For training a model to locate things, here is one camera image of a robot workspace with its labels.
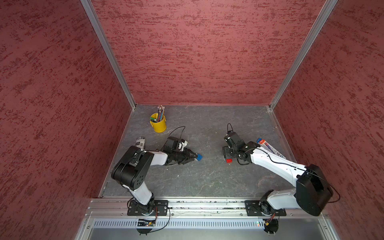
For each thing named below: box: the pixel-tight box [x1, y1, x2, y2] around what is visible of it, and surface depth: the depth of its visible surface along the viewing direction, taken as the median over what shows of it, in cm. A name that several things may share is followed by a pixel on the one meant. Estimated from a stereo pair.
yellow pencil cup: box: [149, 112, 167, 133], surface depth 102 cm
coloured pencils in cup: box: [157, 105, 165, 122], surface depth 99 cm
